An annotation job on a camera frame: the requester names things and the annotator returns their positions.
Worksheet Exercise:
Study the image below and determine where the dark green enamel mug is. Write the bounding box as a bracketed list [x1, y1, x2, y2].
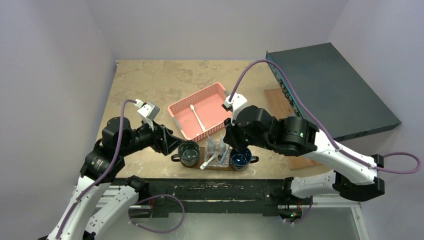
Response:
[171, 140, 200, 167]

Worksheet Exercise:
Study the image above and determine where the light blue toothbrush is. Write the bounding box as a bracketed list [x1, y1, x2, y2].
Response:
[219, 145, 230, 167]

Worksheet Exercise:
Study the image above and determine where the dark network switch box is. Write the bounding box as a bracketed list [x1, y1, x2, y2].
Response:
[265, 42, 401, 142]

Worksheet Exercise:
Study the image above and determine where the clear plastic holder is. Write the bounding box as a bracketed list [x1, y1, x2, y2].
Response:
[200, 143, 230, 170]

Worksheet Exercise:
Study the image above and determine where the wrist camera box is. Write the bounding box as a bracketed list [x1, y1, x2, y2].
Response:
[221, 93, 248, 126]
[134, 99, 161, 131]

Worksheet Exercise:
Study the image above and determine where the white red-capped toothpaste tube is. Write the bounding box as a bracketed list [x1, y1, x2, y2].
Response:
[206, 135, 217, 156]

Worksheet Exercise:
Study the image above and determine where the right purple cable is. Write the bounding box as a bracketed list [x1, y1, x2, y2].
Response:
[227, 59, 422, 226]

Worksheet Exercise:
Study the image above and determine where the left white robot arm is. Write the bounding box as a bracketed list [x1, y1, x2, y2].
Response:
[44, 117, 184, 240]

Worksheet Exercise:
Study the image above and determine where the pink plastic basket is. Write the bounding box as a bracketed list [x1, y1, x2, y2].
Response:
[168, 82, 231, 142]

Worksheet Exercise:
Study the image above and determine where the purple cable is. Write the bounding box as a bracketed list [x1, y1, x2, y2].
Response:
[227, 59, 422, 226]
[54, 98, 186, 240]

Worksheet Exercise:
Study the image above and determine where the black aluminium base frame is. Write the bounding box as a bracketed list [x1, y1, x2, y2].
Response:
[74, 176, 362, 220]

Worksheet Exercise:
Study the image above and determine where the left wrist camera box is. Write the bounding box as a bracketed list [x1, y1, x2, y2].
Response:
[134, 99, 161, 131]

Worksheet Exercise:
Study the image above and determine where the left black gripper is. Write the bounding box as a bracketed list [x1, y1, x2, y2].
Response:
[119, 115, 184, 156]

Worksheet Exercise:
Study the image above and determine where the blue enamel mug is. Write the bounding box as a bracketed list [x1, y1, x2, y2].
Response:
[229, 148, 260, 172]

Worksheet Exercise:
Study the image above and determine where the oval wooden tray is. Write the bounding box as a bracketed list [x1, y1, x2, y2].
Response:
[188, 146, 234, 171]

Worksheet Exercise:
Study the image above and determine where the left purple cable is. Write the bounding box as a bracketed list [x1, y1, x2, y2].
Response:
[54, 98, 186, 240]

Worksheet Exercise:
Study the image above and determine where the wooden board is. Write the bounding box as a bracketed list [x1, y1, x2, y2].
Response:
[263, 88, 321, 170]

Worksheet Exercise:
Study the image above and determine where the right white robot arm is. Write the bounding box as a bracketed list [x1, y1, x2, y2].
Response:
[223, 105, 385, 204]

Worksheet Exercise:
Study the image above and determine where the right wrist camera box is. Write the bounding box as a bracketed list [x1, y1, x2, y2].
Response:
[221, 93, 248, 126]

